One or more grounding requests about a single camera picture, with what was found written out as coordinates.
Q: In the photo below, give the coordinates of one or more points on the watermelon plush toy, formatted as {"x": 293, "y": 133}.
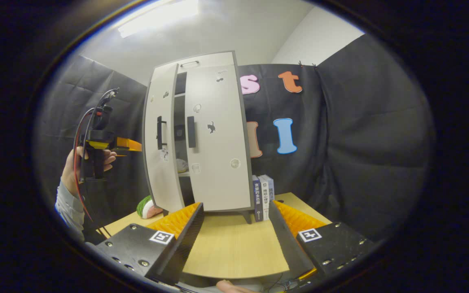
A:
{"x": 147, "y": 208}

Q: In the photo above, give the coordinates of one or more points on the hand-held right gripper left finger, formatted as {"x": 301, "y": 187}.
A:
{"x": 183, "y": 244}

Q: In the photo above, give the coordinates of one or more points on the white cabinet drawer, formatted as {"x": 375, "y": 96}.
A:
{"x": 214, "y": 61}

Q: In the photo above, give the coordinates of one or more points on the white canvas shoe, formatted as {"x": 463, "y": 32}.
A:
{"x": 181, "y": 165}

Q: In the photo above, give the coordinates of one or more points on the white cabinet door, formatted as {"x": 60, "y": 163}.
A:
{"x": 163, "y": 187}
{"x": 218, "y": 179}

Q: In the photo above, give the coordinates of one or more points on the white book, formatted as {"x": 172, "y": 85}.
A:
{"x": 265, "y": 195}

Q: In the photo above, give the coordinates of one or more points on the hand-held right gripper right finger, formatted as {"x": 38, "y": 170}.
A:
{"x": 289, "y": 240}

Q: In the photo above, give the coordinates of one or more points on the dark blue book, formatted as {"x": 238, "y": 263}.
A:
{"x": 257, "y": 199}

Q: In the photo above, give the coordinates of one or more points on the white shoe cabinet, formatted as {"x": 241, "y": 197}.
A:
{"x": 180, "y": 110}

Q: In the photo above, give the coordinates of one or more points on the light blue book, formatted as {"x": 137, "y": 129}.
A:
{"x": 271, "y": 187}

